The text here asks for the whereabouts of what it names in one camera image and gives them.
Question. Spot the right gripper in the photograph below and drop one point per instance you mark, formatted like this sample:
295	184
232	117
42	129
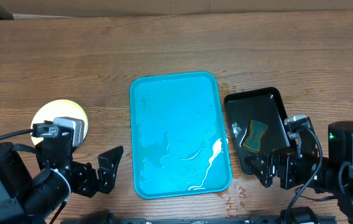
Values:
276	158

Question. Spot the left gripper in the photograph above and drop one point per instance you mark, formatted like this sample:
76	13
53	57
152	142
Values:
107	173

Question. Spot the green yellow sponge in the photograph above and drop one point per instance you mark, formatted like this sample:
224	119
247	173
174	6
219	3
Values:
253	138

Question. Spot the light green plate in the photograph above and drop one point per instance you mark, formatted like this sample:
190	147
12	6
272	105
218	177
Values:
67	114

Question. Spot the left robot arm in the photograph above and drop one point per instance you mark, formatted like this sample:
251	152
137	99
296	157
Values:
37	181

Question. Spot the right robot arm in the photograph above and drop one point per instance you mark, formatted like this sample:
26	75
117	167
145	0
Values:
334	174

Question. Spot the black water tray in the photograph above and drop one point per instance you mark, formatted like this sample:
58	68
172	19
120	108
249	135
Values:
263	105

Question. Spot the teal plastic tray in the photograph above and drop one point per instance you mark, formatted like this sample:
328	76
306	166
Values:
179	143

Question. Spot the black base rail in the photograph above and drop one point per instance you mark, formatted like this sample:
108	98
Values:
106	217

